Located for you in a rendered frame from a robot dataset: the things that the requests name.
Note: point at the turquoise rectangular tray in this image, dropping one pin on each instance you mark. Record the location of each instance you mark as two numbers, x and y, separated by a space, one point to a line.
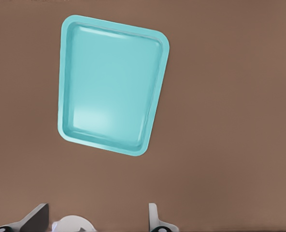
114 84

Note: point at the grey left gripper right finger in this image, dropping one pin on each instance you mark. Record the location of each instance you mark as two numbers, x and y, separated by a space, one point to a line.
157 221

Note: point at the white drainage pipe clamp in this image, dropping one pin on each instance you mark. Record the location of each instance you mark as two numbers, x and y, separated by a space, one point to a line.
73 224

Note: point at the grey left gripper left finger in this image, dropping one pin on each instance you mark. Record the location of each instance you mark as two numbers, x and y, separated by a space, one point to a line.
34 218

